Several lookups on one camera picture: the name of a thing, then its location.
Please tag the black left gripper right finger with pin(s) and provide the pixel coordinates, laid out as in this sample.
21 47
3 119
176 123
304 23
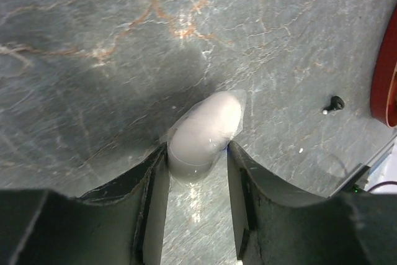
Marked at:
275 222

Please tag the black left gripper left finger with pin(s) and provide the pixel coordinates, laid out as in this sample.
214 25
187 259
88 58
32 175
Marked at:
120 222

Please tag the white earbud charging case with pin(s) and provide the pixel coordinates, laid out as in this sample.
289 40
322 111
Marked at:
196 141

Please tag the black earbud right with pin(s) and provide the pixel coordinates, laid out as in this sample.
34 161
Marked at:
336 103

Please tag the red lacquer round tray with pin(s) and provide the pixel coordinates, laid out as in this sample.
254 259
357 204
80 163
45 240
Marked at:
383 90

